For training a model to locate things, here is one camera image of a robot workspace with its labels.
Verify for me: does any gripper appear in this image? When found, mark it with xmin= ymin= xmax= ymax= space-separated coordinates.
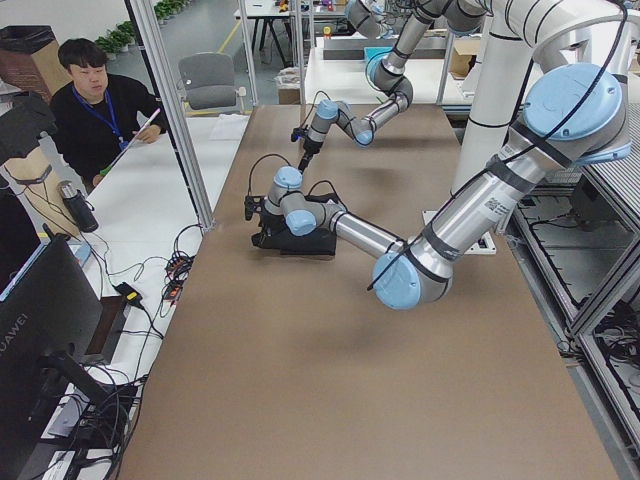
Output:
xmin=298 ymin=138 xmax=323 ymax=173
xmin=259 ymin=210 xmax=286 ymax=235

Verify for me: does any black printed t-shirt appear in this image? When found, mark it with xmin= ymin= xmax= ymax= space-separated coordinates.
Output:
xmin=250 ymin=192 xmax=351 ymax=257

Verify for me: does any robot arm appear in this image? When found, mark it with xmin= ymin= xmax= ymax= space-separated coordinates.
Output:
xmin=244 ymin=1 xmax=639 ymax=310
xmin=298 ymin=1 xmax=488 ymax=171

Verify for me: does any orange power strip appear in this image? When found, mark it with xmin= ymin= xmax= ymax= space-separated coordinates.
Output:
xmin=162 ymin=251 xmax=194 ymax=302

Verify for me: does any blue plastic bin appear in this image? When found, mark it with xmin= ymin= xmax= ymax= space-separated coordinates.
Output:
xmin=363 ymin=46 xmax=393 ymax=62

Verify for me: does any grey office chair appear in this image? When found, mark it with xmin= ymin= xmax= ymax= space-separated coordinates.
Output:
xmin=178 ymin=52 xmax=247 ymax=111

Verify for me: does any black power adapter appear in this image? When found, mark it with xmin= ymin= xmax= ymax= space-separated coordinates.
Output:
xmin=114 ymin=282 xmax=143 ymax=309

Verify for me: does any metal reacher grabber tool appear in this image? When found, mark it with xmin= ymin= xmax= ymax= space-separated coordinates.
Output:
xmin=95 ymin=108 xmax=161 ymax=182

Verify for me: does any cardboard box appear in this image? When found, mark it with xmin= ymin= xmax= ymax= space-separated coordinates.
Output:
xmin=449 ymin=38 xmax=481 ymax=79

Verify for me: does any black water bottle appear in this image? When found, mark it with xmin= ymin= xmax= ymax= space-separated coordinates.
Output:
xmin=57 ymin=180 xmax=99 ymax=233

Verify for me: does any seated person in black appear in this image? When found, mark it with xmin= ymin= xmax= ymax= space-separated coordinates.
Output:
xmin=50 ymin=38 xmax=167 ymax=192

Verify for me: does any black computer monitor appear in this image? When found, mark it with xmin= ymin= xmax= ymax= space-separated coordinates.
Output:
xmin=1 ymin=235 xmax=102 ymax=479

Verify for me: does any aluminium frame post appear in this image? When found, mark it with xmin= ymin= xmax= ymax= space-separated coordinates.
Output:
xmin=125 ymin=0 xmax=214 ymax=233

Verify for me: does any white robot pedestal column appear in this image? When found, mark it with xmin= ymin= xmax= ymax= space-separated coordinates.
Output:
xmin=412 ymin=1 xmax=533 ymax=262

